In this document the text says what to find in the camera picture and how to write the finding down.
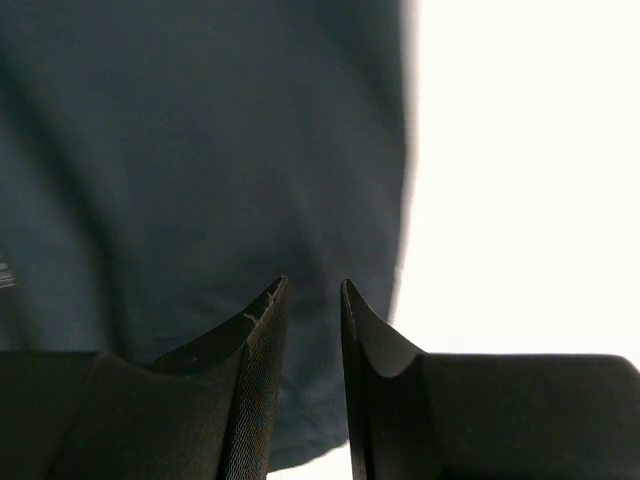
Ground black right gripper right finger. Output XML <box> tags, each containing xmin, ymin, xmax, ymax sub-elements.
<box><xmin>341</xmin><ymin>281</ymin><xmax>639</xmax><ymax>479</ymax></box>

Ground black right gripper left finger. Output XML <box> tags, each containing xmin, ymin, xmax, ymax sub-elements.
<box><xmin>1</xmin><ymin>278</ymin><xmax>288</xmax><ymax>479</ymax></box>

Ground dark navy shorts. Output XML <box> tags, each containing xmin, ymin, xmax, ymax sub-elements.
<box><xmin>1</xmin><ymin>1</ymin><xmax>406</xmax><ymax>471</ymax></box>

